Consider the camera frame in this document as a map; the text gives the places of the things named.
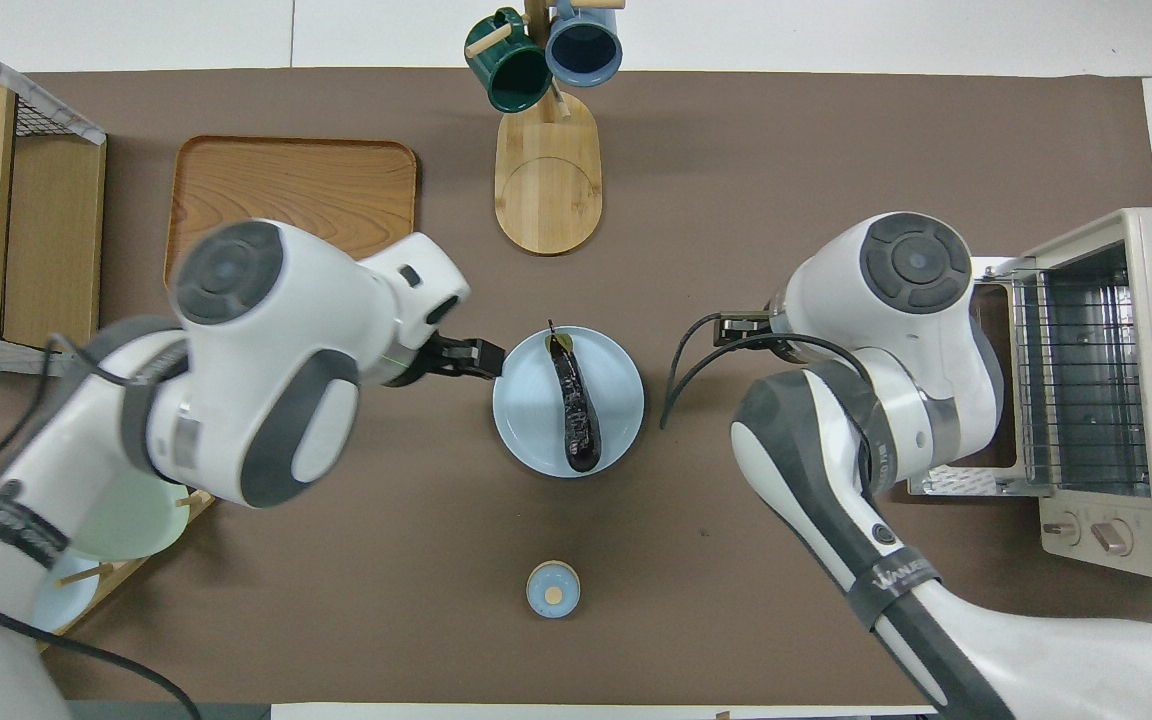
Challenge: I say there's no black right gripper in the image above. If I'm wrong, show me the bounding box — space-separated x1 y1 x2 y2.
714 296 799 353

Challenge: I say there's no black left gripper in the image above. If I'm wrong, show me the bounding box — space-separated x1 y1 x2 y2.
384 334 506 388

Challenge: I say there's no dark purple eggplant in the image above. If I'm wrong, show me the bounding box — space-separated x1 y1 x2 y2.
546 320 603 475

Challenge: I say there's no light blue ribbed plate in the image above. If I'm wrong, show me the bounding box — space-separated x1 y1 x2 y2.
493 326 645 479

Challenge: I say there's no toaster oven glass door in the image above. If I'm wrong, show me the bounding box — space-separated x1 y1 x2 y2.
906 257 1037 499

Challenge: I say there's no brown table mat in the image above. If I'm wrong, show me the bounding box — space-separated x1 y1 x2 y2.
0 68 1152 706

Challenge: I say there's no wooden mug tree stand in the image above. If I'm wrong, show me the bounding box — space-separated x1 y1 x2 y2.
466 0 627 256

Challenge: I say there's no wooden serving tray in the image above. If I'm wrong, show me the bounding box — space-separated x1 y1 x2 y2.
164 135 419 293

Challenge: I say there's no dark green mug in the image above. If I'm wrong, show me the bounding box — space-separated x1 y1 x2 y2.
464 8 554 113

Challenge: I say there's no blue mug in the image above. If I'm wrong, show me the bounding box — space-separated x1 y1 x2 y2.
545 0 624 88

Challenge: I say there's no pale green plate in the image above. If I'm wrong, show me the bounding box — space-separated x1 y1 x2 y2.
64 468 192 562

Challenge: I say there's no wooden plate rack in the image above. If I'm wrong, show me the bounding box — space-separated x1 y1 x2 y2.
34 487 215 653

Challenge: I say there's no wooden shelf unit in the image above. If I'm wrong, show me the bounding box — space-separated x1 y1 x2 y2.
0 22 107 378

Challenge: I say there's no light blue smooth plate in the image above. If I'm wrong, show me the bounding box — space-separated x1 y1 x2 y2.
0 488 103 635

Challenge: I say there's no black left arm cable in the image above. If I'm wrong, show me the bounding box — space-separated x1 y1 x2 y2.
0 334 203 720

